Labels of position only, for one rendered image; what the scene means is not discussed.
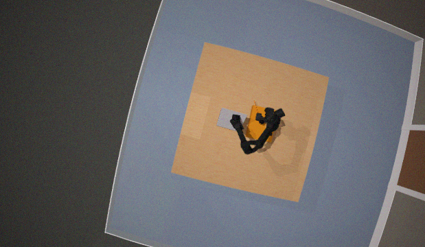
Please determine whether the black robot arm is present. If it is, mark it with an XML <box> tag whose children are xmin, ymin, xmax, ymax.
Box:
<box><xmin>230</xmin><ymin>107</ymin><xmax>285</xmax><ymax>154</ymax></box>

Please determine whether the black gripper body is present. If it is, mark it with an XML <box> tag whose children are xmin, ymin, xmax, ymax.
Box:
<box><xmin>255</xmin><ymin>113</ymin><xmax>281</xmax><ymax>124</ymax></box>

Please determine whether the orange flat panel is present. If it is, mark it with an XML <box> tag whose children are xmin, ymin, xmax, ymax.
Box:
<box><xmin>246</xmin><ymin>105</ymin><xmax>273</xmax><ymax>142</ymax></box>

